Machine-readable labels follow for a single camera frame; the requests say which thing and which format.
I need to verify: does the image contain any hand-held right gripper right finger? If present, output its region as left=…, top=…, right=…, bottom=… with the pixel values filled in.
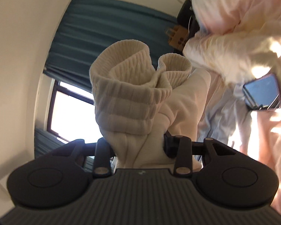
left=163, top=131, right=236, bottom=178

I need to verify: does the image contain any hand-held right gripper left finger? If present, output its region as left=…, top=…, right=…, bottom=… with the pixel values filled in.
left=47, top=138, right=114, bottom=179

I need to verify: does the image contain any cream knit sweater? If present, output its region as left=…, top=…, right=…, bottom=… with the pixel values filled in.
left=89, top=28, right=281, bottom=171

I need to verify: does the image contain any dark framed window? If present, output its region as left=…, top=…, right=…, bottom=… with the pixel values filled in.
left=47, top=80, right=95, bottom=143

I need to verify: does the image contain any black smartphone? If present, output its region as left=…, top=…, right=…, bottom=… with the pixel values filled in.
left=242, top=73, right=281, bottom=111

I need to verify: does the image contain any cardboard box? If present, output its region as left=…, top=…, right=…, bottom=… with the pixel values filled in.
left=166, top=26, right=189, bottom=50

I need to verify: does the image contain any black chair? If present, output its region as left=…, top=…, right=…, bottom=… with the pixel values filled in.
left=177, top=0, right=202, bottom=37

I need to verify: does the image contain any pastel bedsheet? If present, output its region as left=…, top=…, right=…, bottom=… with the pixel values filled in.
left=191, top=0, right=281, bottom=216

